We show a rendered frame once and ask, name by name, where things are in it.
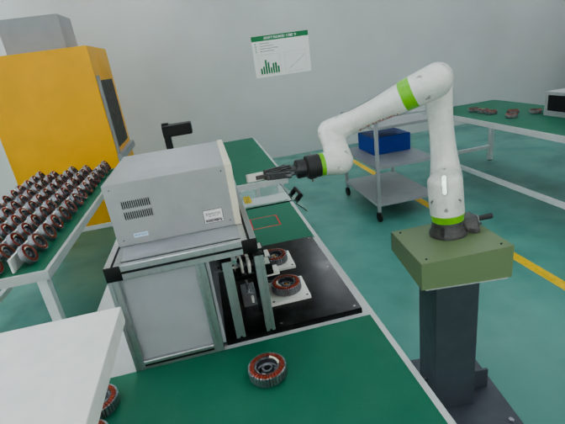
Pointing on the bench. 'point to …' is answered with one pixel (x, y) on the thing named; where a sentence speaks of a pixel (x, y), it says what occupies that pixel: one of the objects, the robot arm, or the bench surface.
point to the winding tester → (171, 193)
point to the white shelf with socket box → (59, 369)
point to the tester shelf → (182, 250)
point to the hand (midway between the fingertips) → (255, 177)
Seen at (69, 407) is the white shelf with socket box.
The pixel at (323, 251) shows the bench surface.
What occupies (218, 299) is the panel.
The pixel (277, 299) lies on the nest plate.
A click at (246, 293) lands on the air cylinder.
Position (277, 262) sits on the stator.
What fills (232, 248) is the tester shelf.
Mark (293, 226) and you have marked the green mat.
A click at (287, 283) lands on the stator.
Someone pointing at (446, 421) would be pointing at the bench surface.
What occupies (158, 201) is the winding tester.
